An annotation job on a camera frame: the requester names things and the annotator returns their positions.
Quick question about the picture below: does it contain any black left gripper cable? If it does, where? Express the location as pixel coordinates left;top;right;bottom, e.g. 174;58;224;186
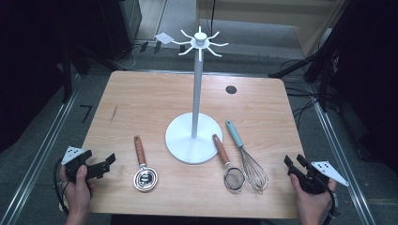
54;157;70;217

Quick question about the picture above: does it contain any black cabinet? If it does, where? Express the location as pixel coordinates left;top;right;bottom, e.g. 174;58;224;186
99;0;143;61

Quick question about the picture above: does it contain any person's left hand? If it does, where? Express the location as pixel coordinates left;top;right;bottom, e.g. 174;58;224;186
59;164;97;218

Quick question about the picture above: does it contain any white paper sheet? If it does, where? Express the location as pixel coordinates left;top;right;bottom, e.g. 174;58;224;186
153;32;176;45

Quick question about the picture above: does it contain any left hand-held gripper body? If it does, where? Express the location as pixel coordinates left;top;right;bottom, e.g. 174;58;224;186
61;145;111;183

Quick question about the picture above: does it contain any white utensil stand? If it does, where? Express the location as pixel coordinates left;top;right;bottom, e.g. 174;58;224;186
164;25;229;165

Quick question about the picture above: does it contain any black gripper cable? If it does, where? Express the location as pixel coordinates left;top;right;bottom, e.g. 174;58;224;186
323;184;341;225
54;157;70;217

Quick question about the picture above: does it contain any steel scoop with wooden handle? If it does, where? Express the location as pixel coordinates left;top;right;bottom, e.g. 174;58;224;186
132;135;160;192

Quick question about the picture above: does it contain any whisk with teal handle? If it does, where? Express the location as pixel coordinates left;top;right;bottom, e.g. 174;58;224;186
224;120;270;195

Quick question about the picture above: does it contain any light wooden cabinet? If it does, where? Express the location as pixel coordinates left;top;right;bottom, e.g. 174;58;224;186
196;0;348;59

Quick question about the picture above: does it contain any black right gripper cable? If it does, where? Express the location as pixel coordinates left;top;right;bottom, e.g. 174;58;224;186
323;184;341;225

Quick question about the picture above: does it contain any black metal stand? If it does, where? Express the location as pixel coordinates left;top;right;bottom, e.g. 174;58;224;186
60;46;92;105
268;31;337;113

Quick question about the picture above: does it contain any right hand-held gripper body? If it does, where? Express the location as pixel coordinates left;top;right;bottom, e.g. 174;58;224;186
286;160;350;196

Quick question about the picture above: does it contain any metal floor rail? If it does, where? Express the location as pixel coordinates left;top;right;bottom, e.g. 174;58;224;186
0;73;83;225
308;83;376;225

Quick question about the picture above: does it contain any person's right hand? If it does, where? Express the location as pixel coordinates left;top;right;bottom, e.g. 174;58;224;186
289;173;339;218

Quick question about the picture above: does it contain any small strainer with wooden handle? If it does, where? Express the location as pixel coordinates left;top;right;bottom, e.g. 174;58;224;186
211;133;246;192

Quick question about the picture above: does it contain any black hanging cable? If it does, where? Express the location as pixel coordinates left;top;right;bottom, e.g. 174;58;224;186
210;0;217;28

